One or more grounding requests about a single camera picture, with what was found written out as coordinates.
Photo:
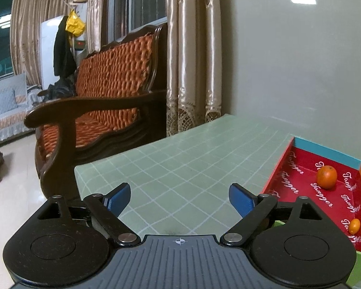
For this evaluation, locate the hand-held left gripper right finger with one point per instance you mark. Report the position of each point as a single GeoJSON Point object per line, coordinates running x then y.
{"type": "Point", "coordinates": [240, 198]}

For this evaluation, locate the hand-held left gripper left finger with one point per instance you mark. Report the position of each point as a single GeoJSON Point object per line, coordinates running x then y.
{"type": "Point", "coordinates": [120, 197]}

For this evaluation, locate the cardboard box red inside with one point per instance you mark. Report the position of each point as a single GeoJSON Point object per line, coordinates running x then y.
{"type": "Point", "coordinates": [306, 168]}

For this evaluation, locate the orange tangerine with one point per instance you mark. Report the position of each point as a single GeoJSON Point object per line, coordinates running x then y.
{"type": "Point", "coordinates": [327, 177]}

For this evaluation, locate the small orange kumquat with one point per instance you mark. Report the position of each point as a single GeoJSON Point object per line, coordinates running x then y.
{"type": "Point", "coordinates": [354, 226]}

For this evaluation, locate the wooden sofa orange cushion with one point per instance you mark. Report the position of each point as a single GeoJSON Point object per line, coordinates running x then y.
{"type": "Point", "coordinates": [114, 75]}

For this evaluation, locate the black bag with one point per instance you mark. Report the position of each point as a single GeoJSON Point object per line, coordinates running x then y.
{"type": "Point", "coordinates": [59, 89]}

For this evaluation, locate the daybed with patterned cover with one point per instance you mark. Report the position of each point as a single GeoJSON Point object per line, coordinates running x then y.
{"type": "Point", "coordinates": [9, 108]}

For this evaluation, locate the grey pillow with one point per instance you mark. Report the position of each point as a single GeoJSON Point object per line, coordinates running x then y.
{"type": "Point", "coordinates": [4, 99]}

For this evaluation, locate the beige satin curtain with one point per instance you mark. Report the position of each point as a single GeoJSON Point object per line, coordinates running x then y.
{"type": "Point", "coordinates": [192, 51]}

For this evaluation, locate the black coat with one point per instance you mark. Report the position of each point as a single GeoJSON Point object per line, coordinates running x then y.
{"type": "Point", "coordinates": [63, 52]}

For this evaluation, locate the white refrigerator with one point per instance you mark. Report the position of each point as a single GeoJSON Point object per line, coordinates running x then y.
{"type": "Point", "coordinates": [49, 51]}

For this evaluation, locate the yellow bag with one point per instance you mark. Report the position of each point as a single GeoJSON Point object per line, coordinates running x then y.
{"type": "Point", "coordinates": [74, 24]}

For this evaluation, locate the white framed window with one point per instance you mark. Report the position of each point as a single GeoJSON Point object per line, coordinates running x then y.
{"type": "Point", "coordinates": [0, 51]}

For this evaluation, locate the narrow beige curtain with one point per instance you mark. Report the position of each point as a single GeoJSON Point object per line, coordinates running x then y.
{"type": "Point", "coordinates": [96, 9]}

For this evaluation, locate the dark framed window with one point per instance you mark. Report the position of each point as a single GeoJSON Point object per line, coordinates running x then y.
{"type": "Point", "coordinates": [141, 3]}

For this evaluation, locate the brown satin curtain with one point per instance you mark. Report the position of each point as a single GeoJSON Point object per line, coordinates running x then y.
{"type": "Point", "coordinates": [39, 12]}

